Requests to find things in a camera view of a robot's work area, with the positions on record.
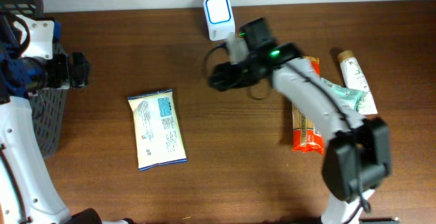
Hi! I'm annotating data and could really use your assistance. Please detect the large cream wipes bag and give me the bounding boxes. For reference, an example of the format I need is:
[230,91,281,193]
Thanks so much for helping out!
[127,89,187,172]

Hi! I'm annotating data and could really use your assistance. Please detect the San Remo spaghetti pack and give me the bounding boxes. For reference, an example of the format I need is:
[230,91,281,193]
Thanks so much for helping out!
[292,55,325,155]

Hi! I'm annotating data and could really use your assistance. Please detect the teal wet wipes pack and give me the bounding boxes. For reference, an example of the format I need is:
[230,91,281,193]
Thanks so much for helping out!
[321,78,364,111]

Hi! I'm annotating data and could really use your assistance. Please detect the white Pantene tube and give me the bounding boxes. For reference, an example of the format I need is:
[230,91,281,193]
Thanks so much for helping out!
[337,50,378,115]

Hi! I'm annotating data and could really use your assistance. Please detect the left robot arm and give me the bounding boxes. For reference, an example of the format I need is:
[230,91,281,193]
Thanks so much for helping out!
[1,12,102,223]

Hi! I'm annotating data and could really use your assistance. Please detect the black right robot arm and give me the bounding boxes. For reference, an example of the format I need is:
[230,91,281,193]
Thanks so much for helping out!
[208,18,392,223]

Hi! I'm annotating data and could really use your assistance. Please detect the white barcode scanner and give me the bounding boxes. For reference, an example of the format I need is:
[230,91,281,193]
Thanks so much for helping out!
[203,0,236,42]

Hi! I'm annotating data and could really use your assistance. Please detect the grey plastic mesh basket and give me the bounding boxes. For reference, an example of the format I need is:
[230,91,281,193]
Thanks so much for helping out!
[1,0,67,159]

